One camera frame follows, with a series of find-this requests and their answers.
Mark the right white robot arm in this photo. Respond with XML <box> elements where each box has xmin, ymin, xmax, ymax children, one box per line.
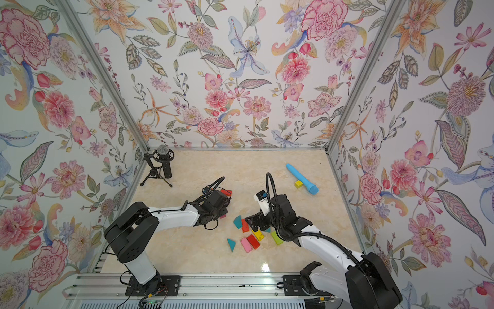
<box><xmin>245</xmin><ymin>191</ymin><xmax>403</xmax><ymax>308</ymax></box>

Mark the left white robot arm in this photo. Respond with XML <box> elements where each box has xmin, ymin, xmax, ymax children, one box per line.
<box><xmin>104</xmin><ymin>189</ymin><xmax>232</xmax><ymax>286</ymax></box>

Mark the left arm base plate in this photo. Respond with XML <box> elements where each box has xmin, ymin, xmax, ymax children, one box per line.
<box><xmin>125</xmin><ymin>275</ymin><xmax>182</xmax><ymax>297</ymax></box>

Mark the black rhinestone microphone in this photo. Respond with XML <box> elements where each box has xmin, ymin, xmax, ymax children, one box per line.
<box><xmin>156</xmin><ymin>144</ymin><xmax>174</xmax><ymax>179</ymax></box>

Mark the pink rectangular block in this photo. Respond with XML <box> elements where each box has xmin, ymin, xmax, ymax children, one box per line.
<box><xmin>241</xmin><ymin>238</ymin><xmax>253</xmax><ymax>253</ymax></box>

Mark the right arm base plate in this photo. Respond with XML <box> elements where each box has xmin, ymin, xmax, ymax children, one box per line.
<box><xmin>277</xmin><ymin>274</ymin><xmax>332</xmax><ymax>297</ymax></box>

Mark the blue toy microphone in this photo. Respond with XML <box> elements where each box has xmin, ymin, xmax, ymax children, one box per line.
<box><xmin>286</xmin><ymin>164</ymin><xmax>319</xmax><ymax>195</ymax></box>

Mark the green rectangular block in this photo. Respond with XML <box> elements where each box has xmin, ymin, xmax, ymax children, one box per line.
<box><xmin>270</xmin><ymin>230</ymin><xmax>284</xmax><ymax>245</ymax></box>

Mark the teal triangle block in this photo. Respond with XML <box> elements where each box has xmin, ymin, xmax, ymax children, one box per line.
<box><xmin>233</xmin><ymin>216</ymin><xmax>243</xmax><ymax>229</ymax></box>
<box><xmin>227</xmin><ymin>239</ymin><xmax>236</xmax><ymax>252</ymax></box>

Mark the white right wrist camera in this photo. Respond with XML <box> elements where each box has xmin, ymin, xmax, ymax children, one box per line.
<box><xmin>254</xmin><ymin>190</ymin><xmax>270</xmax><ymax>216</ymax></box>

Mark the yellow rectangular block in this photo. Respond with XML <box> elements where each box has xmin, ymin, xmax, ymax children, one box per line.
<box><xmin>252</xmin><ymin>230</ymin><xmax>264</xmax><ymax>242</ymax></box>

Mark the black tripod mic stand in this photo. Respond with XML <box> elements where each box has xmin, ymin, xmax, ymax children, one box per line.
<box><xmin>140</xmin><ymin>150</ymin><xmax>173</xmax><ymax>187</ymax></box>

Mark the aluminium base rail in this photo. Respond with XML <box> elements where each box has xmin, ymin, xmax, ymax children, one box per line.
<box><xmin>63</xmin><ymin>272</ymin><xmax>394</xmax><ymax>309</ymax></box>

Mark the red rectangular block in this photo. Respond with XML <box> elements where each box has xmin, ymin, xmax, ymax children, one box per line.
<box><xmin>247</xmin><ymin>234</ymin><xmax>260</xmax><ymax>250</ymax></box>
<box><xmin>221</xmin><ymin>189</ymin><xmax>232</xmax><ymax>197</ymax></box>
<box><xmin>241</xmin><ymin>219</ymin><xmax>250</xmax><ymax>233</ymax></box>

